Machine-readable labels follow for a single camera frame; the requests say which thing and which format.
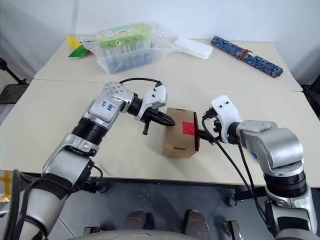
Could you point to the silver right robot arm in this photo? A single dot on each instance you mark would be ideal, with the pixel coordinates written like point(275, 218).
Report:
point(275, 140)

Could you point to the green paper piece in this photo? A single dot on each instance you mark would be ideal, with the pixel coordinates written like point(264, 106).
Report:
point(78, 52)

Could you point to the yellow paper piece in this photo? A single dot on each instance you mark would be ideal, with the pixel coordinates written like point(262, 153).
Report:
point(73, 42)

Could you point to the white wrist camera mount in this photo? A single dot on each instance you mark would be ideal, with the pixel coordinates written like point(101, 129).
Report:
point(226, 110)
point(156, 97)

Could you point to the brown cardboard box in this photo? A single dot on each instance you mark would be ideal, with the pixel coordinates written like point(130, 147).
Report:
point(176, 140)

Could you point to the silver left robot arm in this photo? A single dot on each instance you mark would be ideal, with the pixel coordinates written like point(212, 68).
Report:
point(75, 150)

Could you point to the black table caster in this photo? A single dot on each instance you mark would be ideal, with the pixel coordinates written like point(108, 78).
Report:
point(231, 201)
point(102, 188)

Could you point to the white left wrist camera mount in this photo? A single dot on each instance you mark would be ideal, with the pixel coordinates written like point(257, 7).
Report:
point(156, 97)

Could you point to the blue patterned long box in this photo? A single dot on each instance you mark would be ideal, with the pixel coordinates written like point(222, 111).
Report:
point(247, 56)

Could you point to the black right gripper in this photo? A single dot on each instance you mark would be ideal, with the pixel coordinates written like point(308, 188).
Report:
point(215, 125)

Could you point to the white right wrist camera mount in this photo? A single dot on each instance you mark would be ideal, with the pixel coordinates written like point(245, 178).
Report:
point(226, 110)

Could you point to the metal floor bracket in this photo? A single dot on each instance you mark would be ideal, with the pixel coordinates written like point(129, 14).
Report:
point(233, 230)
point(92, 230)

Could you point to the silver robot torso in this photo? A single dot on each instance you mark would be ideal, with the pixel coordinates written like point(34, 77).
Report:
point(150, 236)

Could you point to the red tape strip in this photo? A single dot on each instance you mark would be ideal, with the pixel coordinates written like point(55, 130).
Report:
point(188, 128)

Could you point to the black stand leg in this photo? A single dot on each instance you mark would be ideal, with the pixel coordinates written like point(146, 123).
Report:
point(12, 72)

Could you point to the white plastic case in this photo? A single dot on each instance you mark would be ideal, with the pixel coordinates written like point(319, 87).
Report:
point(193, 47)

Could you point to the clear bag of test tubes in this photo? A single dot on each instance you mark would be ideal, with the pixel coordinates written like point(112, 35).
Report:
point(125, 50)

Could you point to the dark rounded shape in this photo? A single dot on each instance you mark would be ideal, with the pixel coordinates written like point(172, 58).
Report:
point(196, 225)

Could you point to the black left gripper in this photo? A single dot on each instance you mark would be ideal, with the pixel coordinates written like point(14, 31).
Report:
point(153, 114)

